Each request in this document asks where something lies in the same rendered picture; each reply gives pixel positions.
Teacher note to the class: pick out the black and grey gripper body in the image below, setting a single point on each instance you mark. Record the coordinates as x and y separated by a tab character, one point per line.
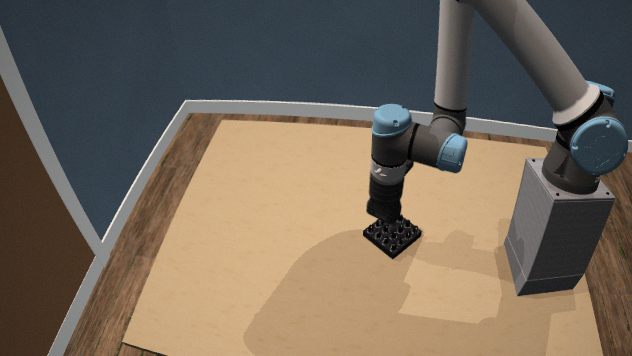
386	188

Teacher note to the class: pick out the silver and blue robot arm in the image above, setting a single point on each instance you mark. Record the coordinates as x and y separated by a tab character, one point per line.
586	122

